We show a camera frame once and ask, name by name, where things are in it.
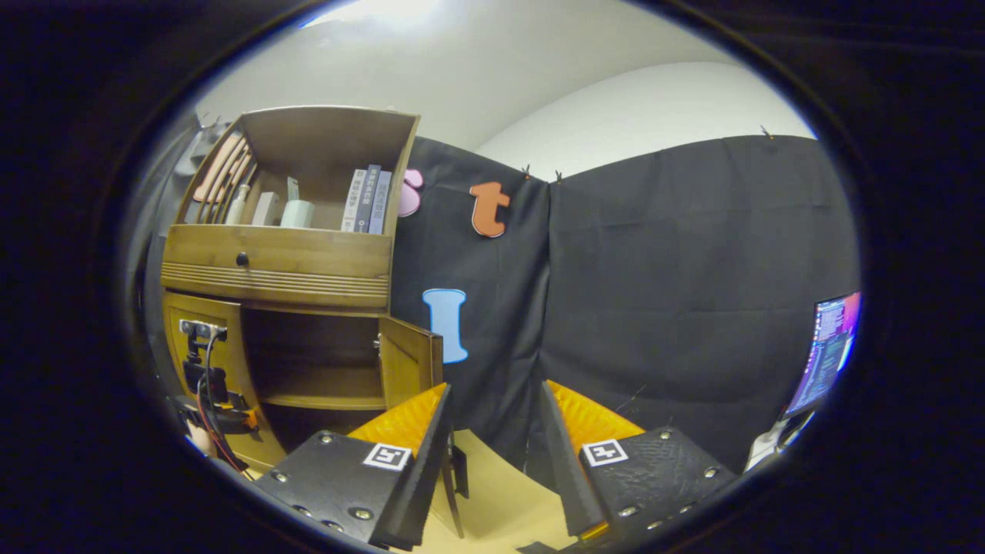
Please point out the dark blue book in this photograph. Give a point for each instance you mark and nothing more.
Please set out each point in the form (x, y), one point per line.
(367, 198)

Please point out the white book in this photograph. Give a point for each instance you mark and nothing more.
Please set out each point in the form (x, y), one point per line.
(354, 201)

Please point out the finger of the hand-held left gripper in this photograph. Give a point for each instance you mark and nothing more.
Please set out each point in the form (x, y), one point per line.
(248, 419)

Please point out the white object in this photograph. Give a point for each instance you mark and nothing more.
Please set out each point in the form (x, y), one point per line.
(769, 442)

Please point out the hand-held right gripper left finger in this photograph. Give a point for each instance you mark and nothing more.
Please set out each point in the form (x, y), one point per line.
(427, 477)

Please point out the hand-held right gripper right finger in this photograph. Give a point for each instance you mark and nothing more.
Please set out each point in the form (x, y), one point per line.
(565, 469)

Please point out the wooden cabinet door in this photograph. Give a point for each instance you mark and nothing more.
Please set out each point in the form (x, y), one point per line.
(408, 362)
(235, 346)

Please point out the wooden inner shelf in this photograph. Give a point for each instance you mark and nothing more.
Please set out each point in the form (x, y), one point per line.
(323, 388)

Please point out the light blue book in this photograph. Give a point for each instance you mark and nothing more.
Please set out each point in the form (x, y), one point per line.
(379, 202)

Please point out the wooden double-door shoe cabinet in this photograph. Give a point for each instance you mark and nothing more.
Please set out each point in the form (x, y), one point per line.
(308, 265)

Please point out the computer monitor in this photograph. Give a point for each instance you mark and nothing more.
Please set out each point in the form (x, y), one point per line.
(827, 354)

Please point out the small white box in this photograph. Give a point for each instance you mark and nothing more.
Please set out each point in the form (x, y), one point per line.
(266, 209)

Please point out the white cup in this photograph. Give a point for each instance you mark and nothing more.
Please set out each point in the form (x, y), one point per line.
(297, 213)

